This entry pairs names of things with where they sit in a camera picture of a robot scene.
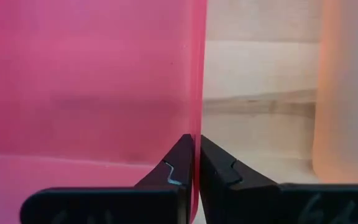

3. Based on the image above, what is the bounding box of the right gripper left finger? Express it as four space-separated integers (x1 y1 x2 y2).
19 133 195 224

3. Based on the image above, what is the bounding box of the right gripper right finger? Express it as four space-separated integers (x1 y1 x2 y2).
199 134 358 224

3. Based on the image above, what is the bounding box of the pink translucent plastic bin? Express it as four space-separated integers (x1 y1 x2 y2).
0 0 208 224

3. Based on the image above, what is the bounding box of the orange translucent plastic bin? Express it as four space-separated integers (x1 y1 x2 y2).
311 0 358 184

